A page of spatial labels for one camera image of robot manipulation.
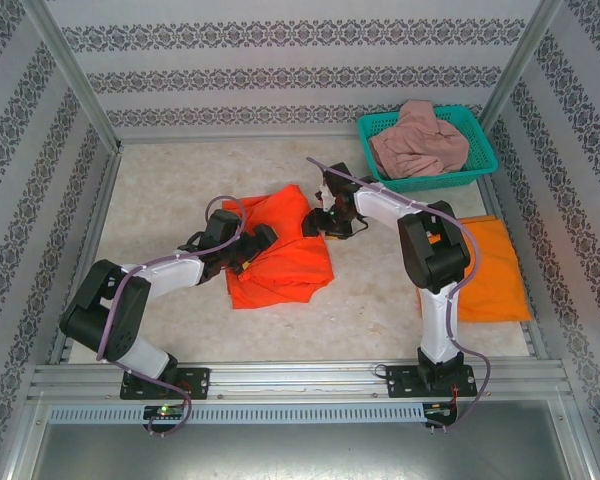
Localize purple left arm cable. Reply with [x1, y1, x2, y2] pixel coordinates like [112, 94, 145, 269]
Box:
[95, 194, 249, 439]

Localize aluminium left side rail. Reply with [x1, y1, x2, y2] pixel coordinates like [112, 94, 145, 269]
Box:
[47, 144, 124, 364]

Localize aluminium front mounting beam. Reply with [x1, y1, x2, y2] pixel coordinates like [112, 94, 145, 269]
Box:
[27, 357, 566, 401]

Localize slotted grey cable duct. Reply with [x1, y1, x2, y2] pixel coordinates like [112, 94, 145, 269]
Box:
[47, 403, 426, 424]

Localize grey metal front panel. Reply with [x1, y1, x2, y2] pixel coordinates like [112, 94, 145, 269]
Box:
[24, 419, 600, 480]

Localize pink shorts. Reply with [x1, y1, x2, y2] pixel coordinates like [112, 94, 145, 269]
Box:
[368, 98, 471, 180]

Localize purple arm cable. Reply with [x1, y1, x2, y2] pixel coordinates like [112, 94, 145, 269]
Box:
[305, 156, 494, 436]
[95, 194, 249, 439]

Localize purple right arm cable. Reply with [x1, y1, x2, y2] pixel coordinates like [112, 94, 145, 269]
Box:
[305, 156, 494, 436]

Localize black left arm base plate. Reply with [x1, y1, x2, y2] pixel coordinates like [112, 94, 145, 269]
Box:
[119, 367, 211, 401]

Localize light orange shorts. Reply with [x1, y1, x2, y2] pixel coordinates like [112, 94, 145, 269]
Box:
[415, 214, 534, 324]

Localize aluminium left corner post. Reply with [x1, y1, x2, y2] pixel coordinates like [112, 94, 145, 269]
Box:
[22, 0, 124, 151]

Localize aluminium right side rail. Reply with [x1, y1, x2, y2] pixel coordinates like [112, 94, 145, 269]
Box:
[479, 172, 549, 359]

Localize aluminium right corner post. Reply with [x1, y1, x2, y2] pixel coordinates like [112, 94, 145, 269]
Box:
[479, 0, 564, 132]

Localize teal plastic basket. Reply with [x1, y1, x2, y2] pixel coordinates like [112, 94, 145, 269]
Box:
[356, 103, 500, 195]

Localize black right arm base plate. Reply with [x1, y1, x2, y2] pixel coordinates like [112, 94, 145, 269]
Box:
[385, 363, 479, 400]

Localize aluminium corner post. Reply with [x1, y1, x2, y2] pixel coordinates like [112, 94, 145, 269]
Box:
[479, 0, 564, 132]
[22, 0, 124, 151]

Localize red-orange shorts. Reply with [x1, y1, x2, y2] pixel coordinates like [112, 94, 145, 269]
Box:
[222, 183, 336, 311]

